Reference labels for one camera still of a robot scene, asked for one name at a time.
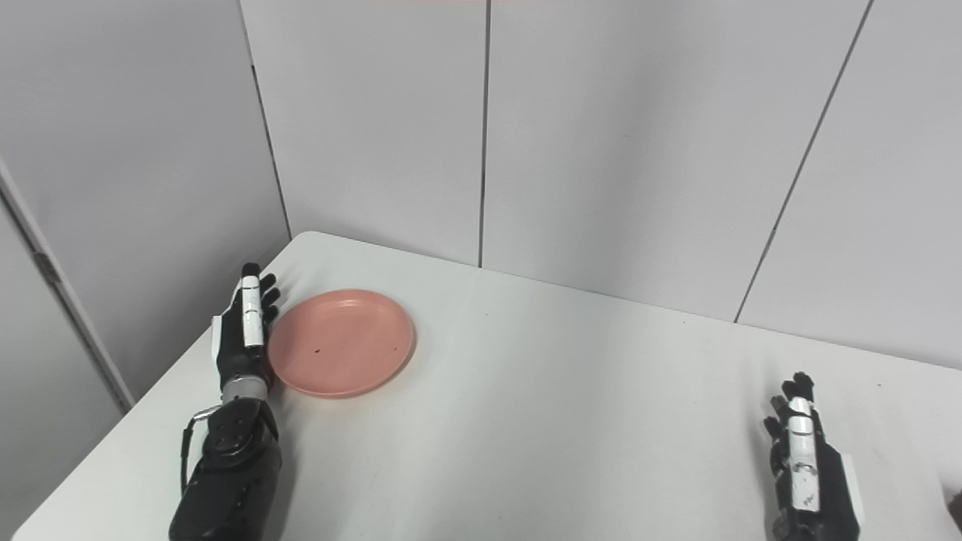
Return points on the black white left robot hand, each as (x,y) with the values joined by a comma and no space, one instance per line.
(239,361)

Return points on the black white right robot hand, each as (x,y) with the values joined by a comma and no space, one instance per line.
(823,488)

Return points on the pink round plate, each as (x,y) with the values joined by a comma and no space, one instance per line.
(342,342)

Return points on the fruit topped cake slice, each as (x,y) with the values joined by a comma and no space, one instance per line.
(956,507)

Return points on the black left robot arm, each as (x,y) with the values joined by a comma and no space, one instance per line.
(229,481)

